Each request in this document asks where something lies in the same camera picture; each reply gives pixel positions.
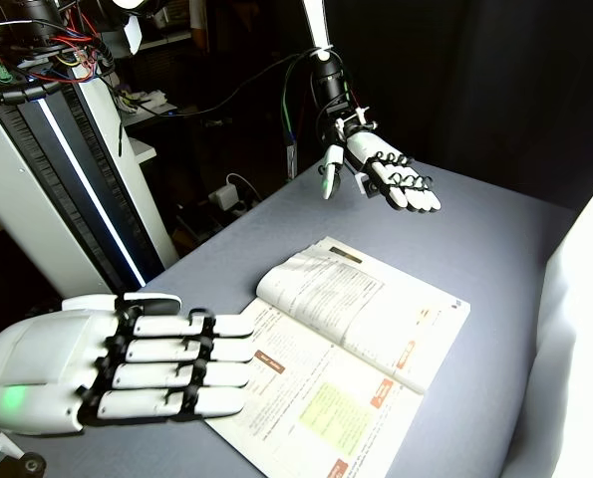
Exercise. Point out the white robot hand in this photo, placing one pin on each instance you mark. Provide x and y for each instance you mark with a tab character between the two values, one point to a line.
366	147
42	363

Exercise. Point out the textbook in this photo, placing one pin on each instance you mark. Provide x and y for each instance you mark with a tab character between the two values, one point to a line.
326	309

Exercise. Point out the black curtain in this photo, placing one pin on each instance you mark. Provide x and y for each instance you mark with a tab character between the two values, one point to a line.
475	74

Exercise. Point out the grey table cloth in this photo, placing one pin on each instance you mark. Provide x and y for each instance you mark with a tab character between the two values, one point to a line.
475	239

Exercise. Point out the white power adapter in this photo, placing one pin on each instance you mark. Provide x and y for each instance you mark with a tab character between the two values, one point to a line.
224	196

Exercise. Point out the white and black robot column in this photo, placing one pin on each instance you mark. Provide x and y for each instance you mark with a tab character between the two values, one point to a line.
27	199

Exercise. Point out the white crumpled cloth pile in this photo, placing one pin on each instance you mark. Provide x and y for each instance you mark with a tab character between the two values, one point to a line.
151	99

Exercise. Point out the white shelf board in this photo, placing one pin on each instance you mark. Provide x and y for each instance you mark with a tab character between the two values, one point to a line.
144	149

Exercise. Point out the white paper tag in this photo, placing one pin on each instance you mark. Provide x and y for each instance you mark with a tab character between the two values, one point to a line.
132	35

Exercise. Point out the white backdrop cloth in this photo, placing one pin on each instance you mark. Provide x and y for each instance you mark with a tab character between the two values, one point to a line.
575	348

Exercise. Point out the small wrist camera box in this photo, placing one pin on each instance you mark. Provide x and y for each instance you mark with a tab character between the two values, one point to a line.
367	185

